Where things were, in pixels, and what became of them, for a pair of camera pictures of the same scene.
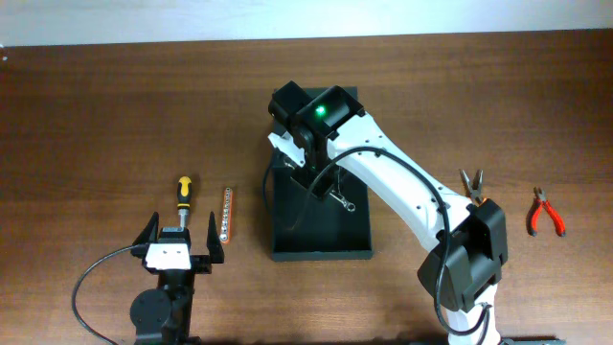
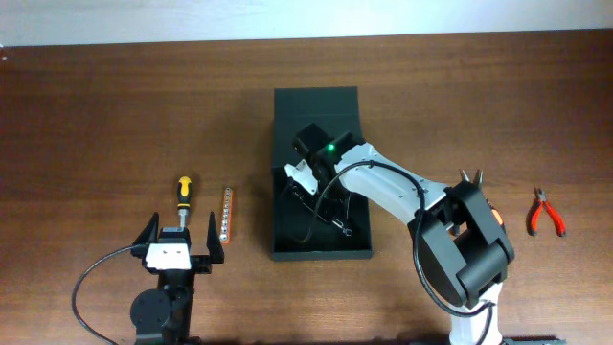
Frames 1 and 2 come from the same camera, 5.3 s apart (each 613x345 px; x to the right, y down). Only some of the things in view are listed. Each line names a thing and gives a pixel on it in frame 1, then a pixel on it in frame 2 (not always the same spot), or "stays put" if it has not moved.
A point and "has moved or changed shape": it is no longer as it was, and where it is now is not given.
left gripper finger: (149, 232) stays put
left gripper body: (200, 264) stays put
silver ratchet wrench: (347, 204) has moved or changed shape
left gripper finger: (214, 243) stays put
